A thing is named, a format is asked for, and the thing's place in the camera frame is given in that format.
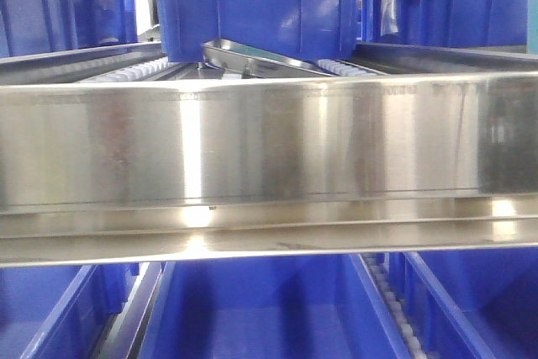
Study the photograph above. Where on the steel lane divider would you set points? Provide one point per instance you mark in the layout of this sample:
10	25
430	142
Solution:
255	62

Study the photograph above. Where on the dark blue bin upper right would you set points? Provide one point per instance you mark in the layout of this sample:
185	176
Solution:
445	23

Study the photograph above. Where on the dark blue bin upper left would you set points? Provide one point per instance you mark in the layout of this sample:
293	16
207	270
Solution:
42	26

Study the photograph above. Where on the dark blue bin upper middle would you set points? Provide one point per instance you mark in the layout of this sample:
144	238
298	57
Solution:
302	29

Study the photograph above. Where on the dark blue bin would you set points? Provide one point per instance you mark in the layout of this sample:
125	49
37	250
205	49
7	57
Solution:
42	26
302	29
445	23

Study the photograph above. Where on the blue bin lower left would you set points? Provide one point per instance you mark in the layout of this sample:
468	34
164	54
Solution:
61	312

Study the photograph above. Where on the stainless steel shelf rail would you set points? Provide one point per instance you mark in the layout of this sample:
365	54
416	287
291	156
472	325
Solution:
154	171

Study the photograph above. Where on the blue bin lower right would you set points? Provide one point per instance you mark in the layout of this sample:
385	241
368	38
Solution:
469	303

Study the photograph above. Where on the blue bin lower middle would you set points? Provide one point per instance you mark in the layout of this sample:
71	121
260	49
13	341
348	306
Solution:
324	306

